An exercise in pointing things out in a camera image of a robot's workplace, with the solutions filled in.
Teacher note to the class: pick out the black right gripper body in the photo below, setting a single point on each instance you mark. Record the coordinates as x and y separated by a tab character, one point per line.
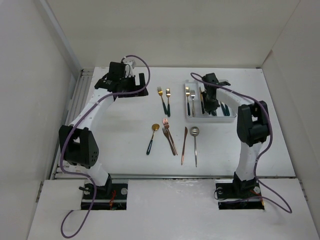
210	103

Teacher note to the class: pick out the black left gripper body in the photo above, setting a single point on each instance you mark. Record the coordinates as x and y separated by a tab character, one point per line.
128	83

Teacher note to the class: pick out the gold spoon green handle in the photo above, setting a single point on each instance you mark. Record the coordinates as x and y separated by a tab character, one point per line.
227	110
223	109
154	128

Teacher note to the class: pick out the silver fork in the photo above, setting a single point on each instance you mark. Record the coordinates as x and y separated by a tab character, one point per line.
193	95

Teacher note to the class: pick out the gold fork green handle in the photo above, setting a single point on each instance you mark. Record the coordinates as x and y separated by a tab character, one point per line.
160	93
168	95
187	93

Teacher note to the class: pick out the silver slotted spoon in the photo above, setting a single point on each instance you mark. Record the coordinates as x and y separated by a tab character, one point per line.
194	131

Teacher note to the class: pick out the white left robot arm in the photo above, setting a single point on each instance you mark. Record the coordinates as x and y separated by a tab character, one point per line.
78	145

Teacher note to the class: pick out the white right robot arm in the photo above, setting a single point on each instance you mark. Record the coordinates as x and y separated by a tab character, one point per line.
253	127

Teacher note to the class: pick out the white three-compartment cutlery tray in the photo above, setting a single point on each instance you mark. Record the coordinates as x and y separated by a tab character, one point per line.
204	118

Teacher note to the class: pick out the rose gold fork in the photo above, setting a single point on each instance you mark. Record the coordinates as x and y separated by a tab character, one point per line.
166	134
167	126

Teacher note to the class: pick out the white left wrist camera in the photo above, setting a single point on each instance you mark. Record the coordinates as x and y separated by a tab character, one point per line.
130	62

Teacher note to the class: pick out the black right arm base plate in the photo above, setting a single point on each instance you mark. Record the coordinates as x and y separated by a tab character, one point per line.
229	199

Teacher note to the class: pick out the aluminium rail frame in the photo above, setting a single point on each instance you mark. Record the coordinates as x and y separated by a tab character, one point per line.
78	90

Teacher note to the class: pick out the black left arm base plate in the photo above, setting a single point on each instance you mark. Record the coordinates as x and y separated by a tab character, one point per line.
112	196

